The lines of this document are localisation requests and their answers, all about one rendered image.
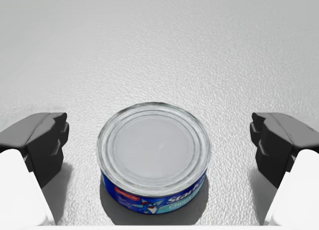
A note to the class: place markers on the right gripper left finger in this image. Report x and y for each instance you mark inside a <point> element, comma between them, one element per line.
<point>37,150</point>

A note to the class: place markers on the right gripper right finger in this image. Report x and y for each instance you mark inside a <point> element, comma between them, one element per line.
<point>279,150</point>

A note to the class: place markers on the blue flat can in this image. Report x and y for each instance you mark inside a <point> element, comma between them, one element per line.
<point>153,152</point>

